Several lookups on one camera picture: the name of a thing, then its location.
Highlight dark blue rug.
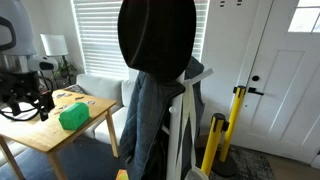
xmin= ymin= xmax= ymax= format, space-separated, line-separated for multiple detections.
xmin=7 ymin=136 xmax=125 ymax=180

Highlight black door handle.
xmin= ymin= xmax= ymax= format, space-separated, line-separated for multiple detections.
xmin=233 ymin=75 xmax=264 ymax=96

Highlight white window blinds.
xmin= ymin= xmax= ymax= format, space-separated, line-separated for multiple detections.
xmin=71 ymin=0 xmax=209 ymax=78

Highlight orange object on floor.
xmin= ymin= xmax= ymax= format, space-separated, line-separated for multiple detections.
xmin=116 ymin=169 xmax=129 ymax=180

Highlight yellow stanchion post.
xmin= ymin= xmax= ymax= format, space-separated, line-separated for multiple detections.
xmin=212 ymin=86 xmax=246 ymax=177
xmin=201 ymin=113 xmax=229 ymax=176

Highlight green potted plant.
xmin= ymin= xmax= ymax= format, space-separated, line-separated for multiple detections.
xmin=53 ymin=56 xmax=77 ymax=79

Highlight blue grey jacket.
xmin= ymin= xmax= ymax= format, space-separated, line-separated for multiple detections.
xmin=118 ymin=55 xmax=206 ymax=180

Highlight white table lamp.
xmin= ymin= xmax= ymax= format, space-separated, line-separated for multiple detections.
xmin=40 ymin=34 xmax=68 ymax=68

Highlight far yellow stanchion post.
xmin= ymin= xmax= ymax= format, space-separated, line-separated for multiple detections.
xmin=212 ymin=86 xmax=246 ymax=177

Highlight white hanging strap bag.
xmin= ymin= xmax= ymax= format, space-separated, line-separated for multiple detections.
xmin=181 ymin=80 xmax=209 ymax=180

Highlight black hat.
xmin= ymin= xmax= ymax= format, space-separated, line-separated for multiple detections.
xmin=117 ymin=0 xmax=197 ymax=82

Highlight white entry door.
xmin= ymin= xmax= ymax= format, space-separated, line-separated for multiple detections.
xmin=232 ymin=0 xmax=320 ymax=164

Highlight white coat rack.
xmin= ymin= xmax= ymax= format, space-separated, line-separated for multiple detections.
xmin=162 ymin=68 xmax=213 ymax=180

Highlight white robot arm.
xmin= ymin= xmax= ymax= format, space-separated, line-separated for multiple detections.
xmin=0 ymin=0 xmax=58 ymax=121

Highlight white sofa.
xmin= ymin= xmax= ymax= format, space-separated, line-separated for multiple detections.
xmin=0 ymin=74 xmax=122 ymax=157

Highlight magazine on table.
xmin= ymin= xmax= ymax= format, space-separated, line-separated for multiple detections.
xmin=65 ymin=84 xmax=83 ymax=94

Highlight grey patterned doormat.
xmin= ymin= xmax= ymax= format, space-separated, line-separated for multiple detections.
xmin=209 ymin=146 xmax=275 ymax=180

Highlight wooden table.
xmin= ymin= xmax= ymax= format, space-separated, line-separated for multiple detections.
xmin=0 ymin=90 xmax=118 ymax=180

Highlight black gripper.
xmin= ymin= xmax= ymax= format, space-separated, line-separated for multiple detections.
xmin=0 ymin=72 xmax=55 ymax=121

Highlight near yellow stanchion post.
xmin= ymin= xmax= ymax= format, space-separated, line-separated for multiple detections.
xmin=201 ymin=113 xmax=229 ymax=176

